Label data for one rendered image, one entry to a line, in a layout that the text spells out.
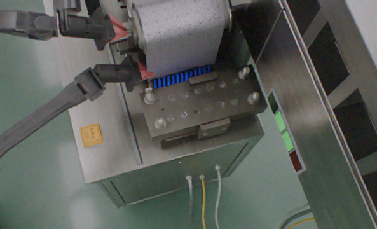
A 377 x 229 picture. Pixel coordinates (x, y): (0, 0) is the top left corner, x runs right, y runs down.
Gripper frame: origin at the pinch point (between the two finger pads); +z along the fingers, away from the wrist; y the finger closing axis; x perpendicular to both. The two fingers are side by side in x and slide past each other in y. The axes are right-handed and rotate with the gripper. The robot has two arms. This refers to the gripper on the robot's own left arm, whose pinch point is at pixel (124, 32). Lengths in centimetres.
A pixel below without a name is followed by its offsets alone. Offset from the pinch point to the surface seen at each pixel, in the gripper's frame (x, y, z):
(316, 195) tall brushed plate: 22, 61, 26
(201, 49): 7.3, 8.9, 21.6
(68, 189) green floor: -126, 16, 38
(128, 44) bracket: -5.6, 0.4, 5.1
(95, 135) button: -35.4, 18.3, 3.7
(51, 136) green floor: -128, -17, 38
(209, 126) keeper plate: -4.8, 30.3, 26.6
